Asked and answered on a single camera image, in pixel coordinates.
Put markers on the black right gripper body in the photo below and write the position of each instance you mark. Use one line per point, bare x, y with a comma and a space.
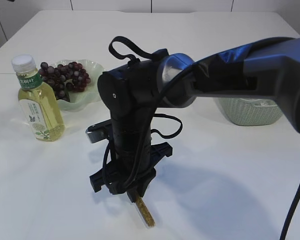
117, 171

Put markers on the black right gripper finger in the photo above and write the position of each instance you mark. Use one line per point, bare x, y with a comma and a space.
143, 185
132, 195

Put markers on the gold glitter marker pen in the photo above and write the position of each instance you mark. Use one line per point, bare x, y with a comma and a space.
144, 212

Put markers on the yellow tea bottle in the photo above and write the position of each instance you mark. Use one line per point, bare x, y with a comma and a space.
37, 98

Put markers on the artificial red grape bunch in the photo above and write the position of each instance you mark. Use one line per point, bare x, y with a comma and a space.
65, 78

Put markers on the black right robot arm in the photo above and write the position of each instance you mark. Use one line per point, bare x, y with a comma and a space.
265, 69

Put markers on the green scalloped glass plate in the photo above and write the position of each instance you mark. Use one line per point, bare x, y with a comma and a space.
90, 95

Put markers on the green woven plastic basket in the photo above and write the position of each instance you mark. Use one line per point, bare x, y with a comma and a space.
250, 112

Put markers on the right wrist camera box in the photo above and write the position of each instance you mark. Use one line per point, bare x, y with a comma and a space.
99, 131

